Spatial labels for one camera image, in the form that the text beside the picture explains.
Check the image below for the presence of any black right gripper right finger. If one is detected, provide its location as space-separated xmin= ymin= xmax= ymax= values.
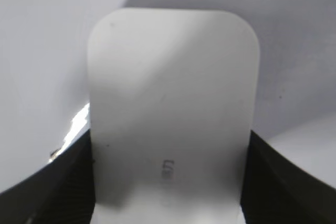
xmin=240 ymin=132 xmax=335 ymax=223

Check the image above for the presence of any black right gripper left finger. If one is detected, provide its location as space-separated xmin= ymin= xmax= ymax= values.
xmin=1 ymin=131 xmax=96 ymax=223

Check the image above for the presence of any white whiteboard eraser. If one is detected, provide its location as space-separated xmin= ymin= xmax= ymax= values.
xmin=87 ymin=8 xmax=260 ymax=223

